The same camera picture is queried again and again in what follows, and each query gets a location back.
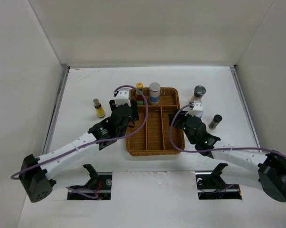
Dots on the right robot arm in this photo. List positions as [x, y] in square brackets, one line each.
[254, 167]

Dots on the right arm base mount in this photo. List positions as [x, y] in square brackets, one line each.
[211, 186]

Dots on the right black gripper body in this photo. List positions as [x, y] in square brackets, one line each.
[182, 124]

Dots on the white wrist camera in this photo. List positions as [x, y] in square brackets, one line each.
[195, 108]
[122, 97]

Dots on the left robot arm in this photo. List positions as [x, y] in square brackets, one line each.
[39, 175]

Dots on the green sauce bottle yellow cap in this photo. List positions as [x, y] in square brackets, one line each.
[139, 92]

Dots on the left aluminium table rail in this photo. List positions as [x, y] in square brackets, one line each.
[57, 104]

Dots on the small dark pepper shaker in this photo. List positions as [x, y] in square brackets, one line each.
[215, 121]

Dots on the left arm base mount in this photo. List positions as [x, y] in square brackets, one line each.
[98, 187]

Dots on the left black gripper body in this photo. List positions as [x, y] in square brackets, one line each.
[122, 132]

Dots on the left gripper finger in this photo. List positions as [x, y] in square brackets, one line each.
[134, 107]
[112, 104]

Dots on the silver lid blue label jar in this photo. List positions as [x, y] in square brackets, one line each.
[154, 93]

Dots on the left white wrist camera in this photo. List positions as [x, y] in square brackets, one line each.
[122, 97]

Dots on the aluminium table rail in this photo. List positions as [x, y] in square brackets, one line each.
[244, 104]
[57, 104]

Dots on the right aluminium table rail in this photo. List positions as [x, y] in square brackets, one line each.
[244, 104]

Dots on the spice jar white label lid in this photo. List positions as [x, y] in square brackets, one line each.
[200, 114]

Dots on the small yellow bottle cork cap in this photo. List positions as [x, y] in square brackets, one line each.
[99, 109]

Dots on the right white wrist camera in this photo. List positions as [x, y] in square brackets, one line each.
[195, 108]

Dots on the wicker divided tray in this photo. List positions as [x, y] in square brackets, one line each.
[153, 138]

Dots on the grinder jar grey lid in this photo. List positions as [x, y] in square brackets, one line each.
[199, 92]

